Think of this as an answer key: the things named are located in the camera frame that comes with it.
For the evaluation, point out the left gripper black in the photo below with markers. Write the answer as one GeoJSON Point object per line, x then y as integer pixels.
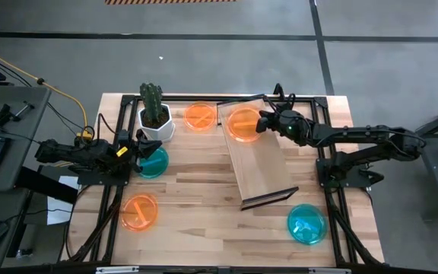
{"type": "Point", "coordinates": [131, 153]}

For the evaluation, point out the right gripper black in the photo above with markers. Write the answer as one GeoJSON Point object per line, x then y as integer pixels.
{"type": "Point", "coordinates": [276, 122]}

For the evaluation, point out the teal translucent plate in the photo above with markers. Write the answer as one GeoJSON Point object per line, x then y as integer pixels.
{"type": "Point", "coordinates": [157, 166]}
{"type": "Point", "coordinates": [306, 224]}

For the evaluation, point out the orange translucent plate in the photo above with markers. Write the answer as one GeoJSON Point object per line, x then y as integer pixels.
{"type": "Point", "coordinates": [139, 213]}
{"type": "Point", "coordinates": [242, 125]}
{"type": "Point", "coordinates": [200, 116]}

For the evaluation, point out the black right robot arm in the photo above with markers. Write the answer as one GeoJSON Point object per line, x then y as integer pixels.
{"type": "Point", "coordinates": [356, 135]}

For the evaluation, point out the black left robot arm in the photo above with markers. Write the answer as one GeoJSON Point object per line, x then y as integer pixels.
{"type": "Point", "coordinates": [70, 152]}

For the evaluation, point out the yellow label tag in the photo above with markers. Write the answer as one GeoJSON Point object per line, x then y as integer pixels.
{"type": "Point", "coordinates": [122, 151]}

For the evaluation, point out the green cactus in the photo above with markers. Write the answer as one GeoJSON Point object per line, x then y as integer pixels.
{"type": "Point", "coordinates": [151, 102]}

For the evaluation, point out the black flat panel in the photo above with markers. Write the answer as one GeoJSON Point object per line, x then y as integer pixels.
{"type": "Point", "coordinates": [44, 184]}

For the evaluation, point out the white paper sheet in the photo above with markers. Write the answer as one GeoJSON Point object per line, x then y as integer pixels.
{"type": "Point", "coordinates": [57, 213]}

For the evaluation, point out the silver metal rod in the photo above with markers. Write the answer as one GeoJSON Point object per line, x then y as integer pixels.
{"type": "Point", "coordinates": [23, 110]}

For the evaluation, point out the grey side desk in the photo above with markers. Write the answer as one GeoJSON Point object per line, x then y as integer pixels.
{"type": "Point", "coordinates": [17, 125]}

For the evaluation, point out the orange black hazard tape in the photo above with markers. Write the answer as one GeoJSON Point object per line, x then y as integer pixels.
{"type": "Point", "coordinates": [165, 2]}

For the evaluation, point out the silver metal bracket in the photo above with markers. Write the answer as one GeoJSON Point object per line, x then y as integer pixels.
{"type": "Point", "coordinates": [329, 271]}
{"type": "Point", "coordinates": [117, 269]}

